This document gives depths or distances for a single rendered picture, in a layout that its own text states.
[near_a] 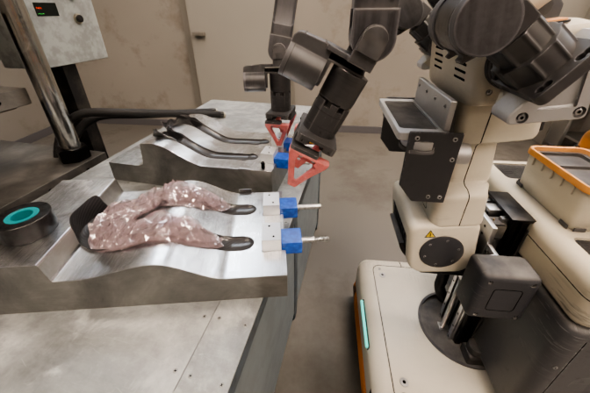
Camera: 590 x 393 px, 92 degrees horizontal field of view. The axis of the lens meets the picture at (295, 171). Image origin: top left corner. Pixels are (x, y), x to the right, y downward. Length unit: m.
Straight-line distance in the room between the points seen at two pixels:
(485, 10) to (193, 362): 0.60
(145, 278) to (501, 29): 0.61
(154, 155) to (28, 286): 0.41
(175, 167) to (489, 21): 0.74
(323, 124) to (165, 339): 0.42
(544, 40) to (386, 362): 0.94
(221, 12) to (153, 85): 1.19
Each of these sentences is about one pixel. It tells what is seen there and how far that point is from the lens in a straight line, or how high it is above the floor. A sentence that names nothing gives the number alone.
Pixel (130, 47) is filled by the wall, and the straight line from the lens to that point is 3.87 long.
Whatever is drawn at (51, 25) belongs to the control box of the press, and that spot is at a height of 1.20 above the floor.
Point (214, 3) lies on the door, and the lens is 3.34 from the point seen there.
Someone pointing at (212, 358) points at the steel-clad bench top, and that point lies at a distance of 0.52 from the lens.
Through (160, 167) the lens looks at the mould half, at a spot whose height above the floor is 0.86.
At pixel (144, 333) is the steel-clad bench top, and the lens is 0.58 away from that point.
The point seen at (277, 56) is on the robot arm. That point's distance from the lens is 0.78.
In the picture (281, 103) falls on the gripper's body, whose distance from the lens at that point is 0.81.
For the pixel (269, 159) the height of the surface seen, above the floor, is 0.90.
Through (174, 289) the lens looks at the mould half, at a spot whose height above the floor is 0.84.
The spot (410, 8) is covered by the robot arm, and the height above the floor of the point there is 1.25.
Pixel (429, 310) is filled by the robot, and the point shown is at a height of 0.27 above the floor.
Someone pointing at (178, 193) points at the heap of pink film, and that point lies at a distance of 0.65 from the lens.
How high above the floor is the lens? 1.25
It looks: 30 degrees down
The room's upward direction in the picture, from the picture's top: straight up
